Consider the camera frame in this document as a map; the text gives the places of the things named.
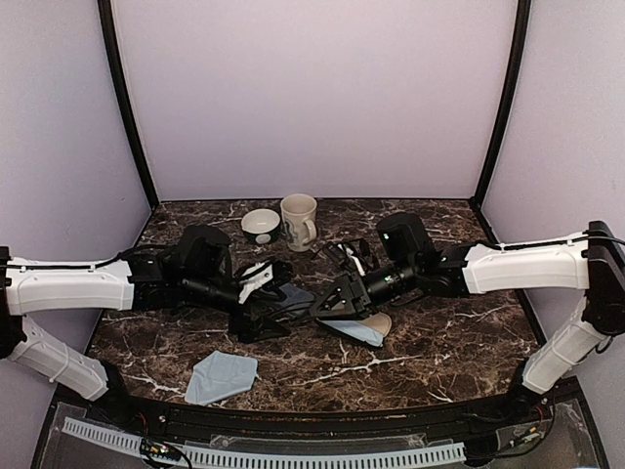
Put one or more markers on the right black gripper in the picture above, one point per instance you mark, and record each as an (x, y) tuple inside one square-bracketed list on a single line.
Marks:
[(359, 304)]

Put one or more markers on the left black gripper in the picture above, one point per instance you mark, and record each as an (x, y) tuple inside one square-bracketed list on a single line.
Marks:
[(254, 331)]

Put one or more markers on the thick black-frame sunglasses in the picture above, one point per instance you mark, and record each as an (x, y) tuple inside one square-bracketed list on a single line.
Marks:
[(276, 312)]

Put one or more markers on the small blue cleaning cloth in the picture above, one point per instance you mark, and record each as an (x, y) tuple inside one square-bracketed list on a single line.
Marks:
[(357, 331)]

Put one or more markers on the black glasses case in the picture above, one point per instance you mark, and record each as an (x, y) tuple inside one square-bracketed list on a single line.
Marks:
[(380, 322)]

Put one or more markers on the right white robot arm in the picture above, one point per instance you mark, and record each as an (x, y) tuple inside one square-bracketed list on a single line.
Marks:
[(591, 261)]

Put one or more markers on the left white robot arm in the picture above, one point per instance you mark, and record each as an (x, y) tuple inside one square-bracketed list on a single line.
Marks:
[(194, 272)]

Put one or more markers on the blue-grey glasses case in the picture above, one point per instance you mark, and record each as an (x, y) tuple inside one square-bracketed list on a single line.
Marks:
[(295, 295)]

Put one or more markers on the large blue cleaning cloth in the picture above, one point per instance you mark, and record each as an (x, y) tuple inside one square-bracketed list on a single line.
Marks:
[(220, 376)]

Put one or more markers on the cream seahorse mug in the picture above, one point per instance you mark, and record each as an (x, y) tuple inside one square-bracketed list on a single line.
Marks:
[(298, 212)]

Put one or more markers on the white and teal bowl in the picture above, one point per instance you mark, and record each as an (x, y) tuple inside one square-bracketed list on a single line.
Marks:
[(261, 226)]

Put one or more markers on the green circuit board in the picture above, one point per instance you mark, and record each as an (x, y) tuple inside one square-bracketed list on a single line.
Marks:
[(154, 450)]

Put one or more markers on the thin wire-frame sunglasses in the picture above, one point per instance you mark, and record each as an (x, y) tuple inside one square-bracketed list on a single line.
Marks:
[(346, 253)]

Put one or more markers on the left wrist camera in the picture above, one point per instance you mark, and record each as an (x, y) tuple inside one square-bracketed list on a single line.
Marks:
[(263, 281)]

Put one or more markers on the white slotted cable duct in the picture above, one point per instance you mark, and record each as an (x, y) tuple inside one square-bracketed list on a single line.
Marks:
[(234, 452)]

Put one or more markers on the black front table rail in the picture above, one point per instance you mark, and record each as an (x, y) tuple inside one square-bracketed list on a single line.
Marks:
[(468, 418)]

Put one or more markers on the black right frame post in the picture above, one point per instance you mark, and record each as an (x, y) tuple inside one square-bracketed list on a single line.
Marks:
[(504, 109)]

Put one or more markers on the black frame post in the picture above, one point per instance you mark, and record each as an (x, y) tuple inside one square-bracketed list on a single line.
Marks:
[(120, 87), (504, 109)]

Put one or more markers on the black left frame post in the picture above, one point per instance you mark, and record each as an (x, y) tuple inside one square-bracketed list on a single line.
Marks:
[(120, 87)]

